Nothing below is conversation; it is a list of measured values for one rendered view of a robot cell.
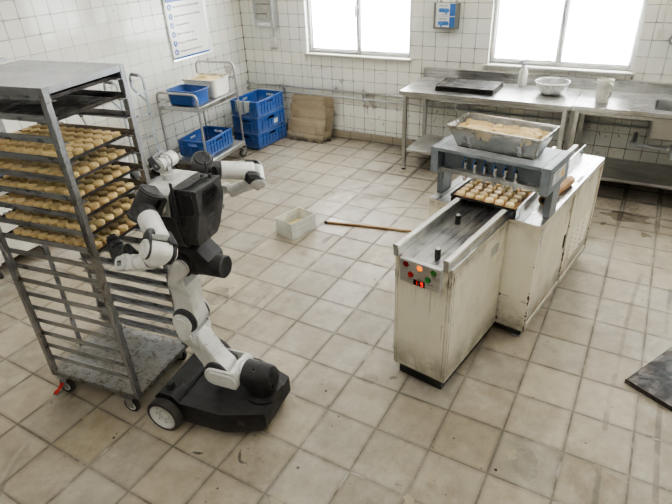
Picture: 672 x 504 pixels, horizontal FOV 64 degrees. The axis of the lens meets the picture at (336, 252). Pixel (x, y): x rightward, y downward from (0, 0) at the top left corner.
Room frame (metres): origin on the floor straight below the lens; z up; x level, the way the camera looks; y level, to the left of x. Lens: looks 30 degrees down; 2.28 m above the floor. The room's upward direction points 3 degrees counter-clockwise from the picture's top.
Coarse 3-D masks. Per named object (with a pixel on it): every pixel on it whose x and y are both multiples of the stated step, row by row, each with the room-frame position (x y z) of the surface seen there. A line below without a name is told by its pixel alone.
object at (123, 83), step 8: (120, 64) 2.59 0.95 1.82; (120, 80) 2.59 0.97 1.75; (120, 88) 2.59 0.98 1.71; (128, 88) 2.60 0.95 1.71; (128, 96) 2.59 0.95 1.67; (128, 104) 2.58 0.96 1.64; (128, 120) 2.59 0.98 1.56; (136, 120) 2.61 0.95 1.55; (136, 128) 2.60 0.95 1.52; (136, 136) 2.58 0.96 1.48; (136, 144) 2.59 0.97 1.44; (144, 160) 2.60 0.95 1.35; (144, 168) 2.59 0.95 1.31; (144, 176) 2.58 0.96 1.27; (184, 344) 2.58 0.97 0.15
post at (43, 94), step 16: (48, 96) 2.19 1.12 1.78; (48, 112) 2.17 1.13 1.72; (48, 128) 2.18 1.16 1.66; (64, 144) 2.19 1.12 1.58; (64, 160) 2.17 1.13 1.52; (64, 176) 2.17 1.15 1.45; (80, 208) 2.17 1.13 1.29; (80, 224) 2.17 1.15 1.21; (96, 256) 2.18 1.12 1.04; (96, 272) 2.17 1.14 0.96; (112, 304) 2.18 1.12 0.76; (112, 320) 2.17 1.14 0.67; (128, 352) 2.19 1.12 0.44; (128, 368) 2.17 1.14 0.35
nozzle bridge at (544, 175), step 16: (448, 144) 3.09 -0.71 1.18; (432, 160) 3.07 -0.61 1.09; (448, 160) 3.09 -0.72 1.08; (464, 160) 3.03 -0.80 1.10; (480, 160) 2.96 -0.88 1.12; (496, 160) 2.81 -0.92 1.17; (512, 160) 2.78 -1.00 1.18; (528, 160) 2.77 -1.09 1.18; (544, 160) 2.76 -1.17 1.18; (560, 160) 2.75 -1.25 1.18; (448, 176) 3.19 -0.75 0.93; (480, 176) 2.90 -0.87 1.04; (496, 176) 2.88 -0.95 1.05; (512, 176) 2.83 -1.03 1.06; (528, 176) 2.78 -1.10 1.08; (544, 176) 2.64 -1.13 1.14; (560, 176) 2.76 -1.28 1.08; (544, 192) 2.63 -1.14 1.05; (544, 208) 2.72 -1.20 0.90
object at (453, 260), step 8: (576, 152) 3.72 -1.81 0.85; (496, 216) 2.66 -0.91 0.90; (504, 216) 2.71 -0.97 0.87; (488, 224) 2.57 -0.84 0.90; (496, 224) 2.63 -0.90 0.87; (480, 232) 2.48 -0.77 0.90; (488, 232) 2.55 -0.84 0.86; (472, 240) 2.40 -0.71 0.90; (480, 240) 2.47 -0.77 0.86; (464, 248) 2.32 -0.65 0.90; (472, 248) 2.40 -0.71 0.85; (456, 256) 2.25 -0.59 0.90; (464, 256) 2.33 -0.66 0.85; (448, 264) 2.19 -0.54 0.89; (456, 264) 2.26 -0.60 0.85; (448, 272) 2.19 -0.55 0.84
